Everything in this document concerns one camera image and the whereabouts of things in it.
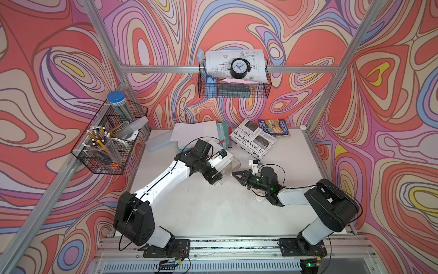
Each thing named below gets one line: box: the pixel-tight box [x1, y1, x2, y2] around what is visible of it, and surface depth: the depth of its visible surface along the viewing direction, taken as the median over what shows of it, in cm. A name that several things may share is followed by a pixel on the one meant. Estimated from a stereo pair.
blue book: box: [257, 118, 290, 136], surface depth 117 cm
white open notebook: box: [169, 120, 219, 149], surface depth 113 cm
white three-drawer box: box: [207, 139, 242, 185], surface depth 74 cm
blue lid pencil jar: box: [106, 90, 135, 123], surface depth 74 cm
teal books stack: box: [216, 121, 229, 151], surface depth 114 cm
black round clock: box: [228, 58, 253, 80], surface depth 81 cm
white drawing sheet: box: [205, 49, 270, 84], surface depth 86 cm
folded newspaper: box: [229, 118, 278, 160], surface depth 107 cm
